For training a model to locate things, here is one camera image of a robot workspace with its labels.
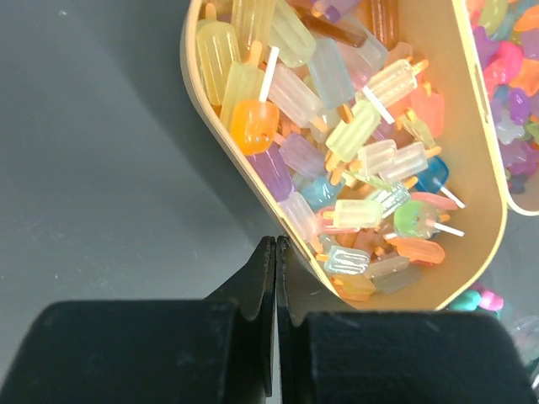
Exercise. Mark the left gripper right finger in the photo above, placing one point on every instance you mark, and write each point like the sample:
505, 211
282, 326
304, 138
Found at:
333, 353

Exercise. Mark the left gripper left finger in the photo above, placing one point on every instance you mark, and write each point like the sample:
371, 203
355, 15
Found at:
215, 350

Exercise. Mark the orange tray yellow gummies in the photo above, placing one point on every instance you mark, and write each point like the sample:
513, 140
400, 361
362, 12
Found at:
372, 153

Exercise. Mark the clear round jar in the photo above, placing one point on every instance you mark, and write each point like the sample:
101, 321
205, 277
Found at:
520, 325

